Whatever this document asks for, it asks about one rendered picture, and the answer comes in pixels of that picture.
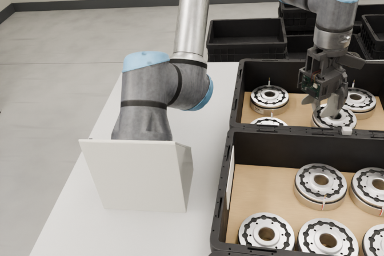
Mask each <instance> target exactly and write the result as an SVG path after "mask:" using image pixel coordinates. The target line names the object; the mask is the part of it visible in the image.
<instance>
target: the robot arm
mask: <svg viewBox="0 0 384 256"><path fill-rule="evenodd" d="M279 1H281V2H282V3H285V4H289V5H293V6H296V7H299V8H302V9H304V10H307V11H310V12H313V13H316V14H317V18H316V23H315V29H314V38H313V42H314V46H313V47H312V48H309V49H308V50H307V57H306V66H305V67H303V68H301V69H299V74H298V84H297V88H300V87H301V90H302V91H304V92H306V93H307V94H308V95H307V96H305V97H304V98H303V99H302V101H301V104H302V105H306V104H310V103H311V106H312V109H313V111H314V110H315V109H316V108H317V107H318V106H320V105H321V101H322V100H324V99H327V105H326V106H325V107H324V109H323V110H322V111H321V114H320V116H321V118H325V117H331V118H332V119H335V118H336V117H337V115H338V114H339V112H340V110H341V108H343V106H344V104H345V102H346V100H347V98H348V93H349V91H348V82H346V81H347V80H346V77H347V74H346V72H345V71H346V70H345V69H343V65H345V66H347V67H350V68H356V69H361V68H362V67H363V66H364V64H365V62H366V61H365V60H364V59H362V58H361V57H360V56H359V54H357V53H354V52H352V53H350V52H348V51H347V50H348V46H349V44H350V40H351V35H352V31H353V26H354V21H355V16H356V12H357V7H358V2H359V0H279ZM209 2H210V0H179V8H178V16H177V26H176V31H175V40H174V50H173V55H172V56H170V57H169V55H168V54H167V53H164V52H160V51H140V52H136V53H131V54H129V55H127V56H126V57H125V58H124V61H123V70H122V88H121V106H120V112H119V116H118V118H117V121H116V123H115V126H114V128H113V131H112V133H111V140H133V141H167V140H170V141H173V135H172V132H171V128H170V125H169V120H168V118H167V107H170V108H174V109H180V110H182V111H197V110H200V109H201V108H203V107H204V106H205V105H206V104H207V103H208V102H209V100H210V98H211V96H212V94H213V88H214V85H213V81H212V80H211V77H210V76H209V75H208V74H207V63H206V61H205V60H204V59H203V52H204V46H205V36H206V27H207V18H208V12H209ZM301 74H303V77H302V82H301V83H300V77H301Z"/></svg>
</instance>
